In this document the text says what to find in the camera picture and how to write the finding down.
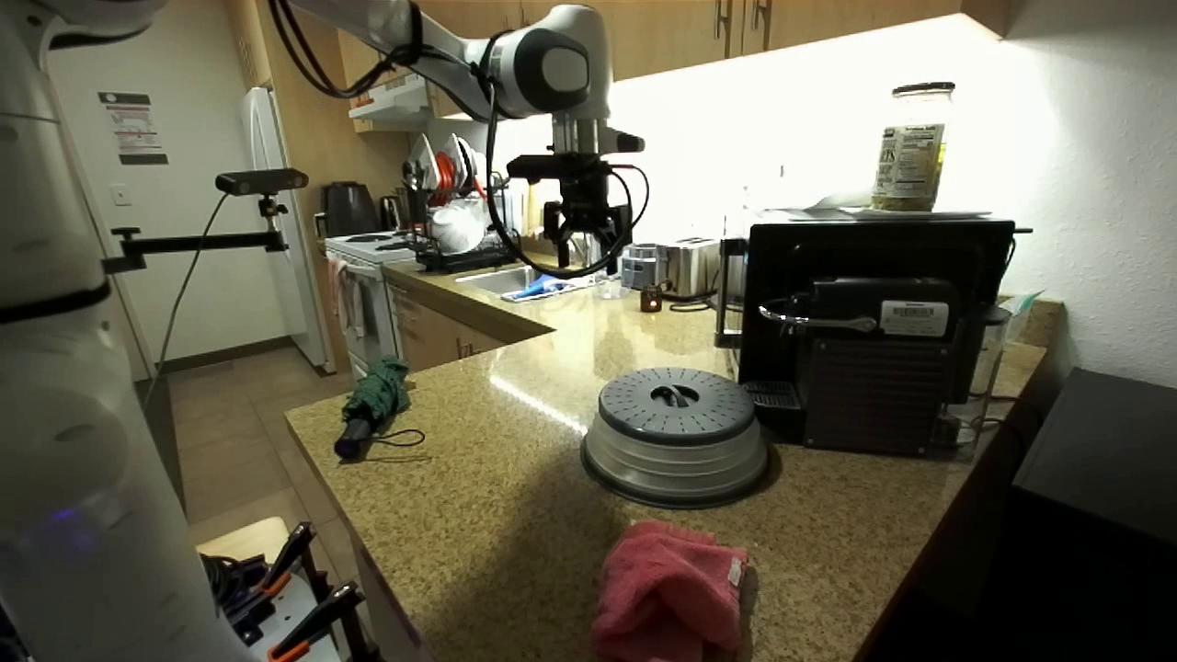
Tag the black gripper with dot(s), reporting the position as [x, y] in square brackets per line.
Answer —
[587, 204]

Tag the pink cloth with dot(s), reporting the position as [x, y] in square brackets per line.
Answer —
[666, 593]

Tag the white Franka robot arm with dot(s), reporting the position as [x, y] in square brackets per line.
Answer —
[62, 427]

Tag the clear water filter pitcher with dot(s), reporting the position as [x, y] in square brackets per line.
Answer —
[647, 265]

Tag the small amber glass mug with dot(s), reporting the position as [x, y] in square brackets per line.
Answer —
[652, 299]

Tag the brown sink basin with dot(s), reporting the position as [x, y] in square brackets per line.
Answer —
[511, 280]

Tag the silver pot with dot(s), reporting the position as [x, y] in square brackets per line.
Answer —
[687, 265]

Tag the white stove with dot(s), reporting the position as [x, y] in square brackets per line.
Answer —
[410, 334]

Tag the grey collapsible microwave cover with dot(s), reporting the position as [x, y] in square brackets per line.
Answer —
[675, 427]

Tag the hanging dish towel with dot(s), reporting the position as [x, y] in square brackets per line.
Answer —
[365, 313]

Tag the black kettle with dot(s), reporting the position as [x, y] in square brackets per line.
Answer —
[352, 207]

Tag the wooden upper cabinets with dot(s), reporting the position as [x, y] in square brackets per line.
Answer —
[758, 37]

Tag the folded green umbrella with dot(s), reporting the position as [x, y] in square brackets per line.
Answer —
[372, 397]

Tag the white refrigerator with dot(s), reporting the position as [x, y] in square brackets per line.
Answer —
[287, 244]

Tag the black coffee machine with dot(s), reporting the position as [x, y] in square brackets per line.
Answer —
[871, 379]

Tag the glass jar with lid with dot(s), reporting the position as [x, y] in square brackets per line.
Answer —
[909, 152]

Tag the paper sign with text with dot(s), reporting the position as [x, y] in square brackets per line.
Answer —
[134, 129]

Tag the tray of hand tools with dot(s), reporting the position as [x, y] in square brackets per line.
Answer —
[276, 593]

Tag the black cabinet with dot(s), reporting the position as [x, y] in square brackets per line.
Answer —
[1092, 517]

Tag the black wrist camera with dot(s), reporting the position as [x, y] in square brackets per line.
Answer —
[552, 167]

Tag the black camera on stand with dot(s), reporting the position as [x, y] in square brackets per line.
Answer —
[260, 180]

